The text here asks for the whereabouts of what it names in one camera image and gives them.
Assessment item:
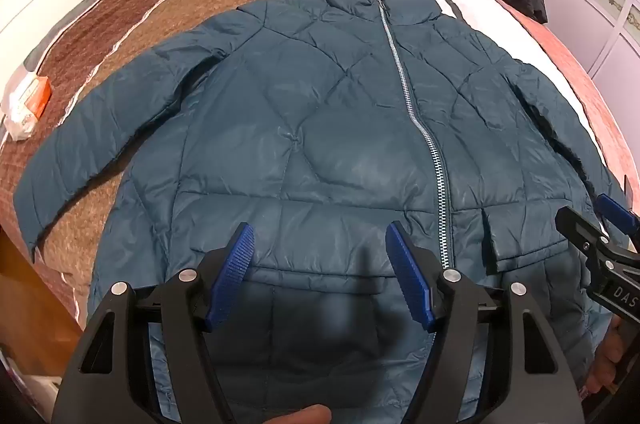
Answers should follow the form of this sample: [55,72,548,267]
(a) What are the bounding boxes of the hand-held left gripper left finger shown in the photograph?
[54,222,257,424]

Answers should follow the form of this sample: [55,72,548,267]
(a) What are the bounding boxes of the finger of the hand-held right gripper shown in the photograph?
[594,193,640,252]
[555,205,612,257]

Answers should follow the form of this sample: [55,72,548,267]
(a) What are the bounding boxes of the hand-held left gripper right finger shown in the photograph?
[386,220,587,424]

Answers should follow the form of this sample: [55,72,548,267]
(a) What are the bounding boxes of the teal quilted jacket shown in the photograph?
[14,0,632,424]

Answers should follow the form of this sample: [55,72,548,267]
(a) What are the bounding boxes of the person's right hand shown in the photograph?
[586,316,626,397]

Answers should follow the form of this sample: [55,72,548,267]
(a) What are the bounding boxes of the person's left hand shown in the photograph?
[260,404,334,424]

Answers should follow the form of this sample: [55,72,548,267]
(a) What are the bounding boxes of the orange and white packet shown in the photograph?
[0,63,54,141]

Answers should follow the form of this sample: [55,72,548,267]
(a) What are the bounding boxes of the wooden bed frame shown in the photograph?
[0,224,84,380]

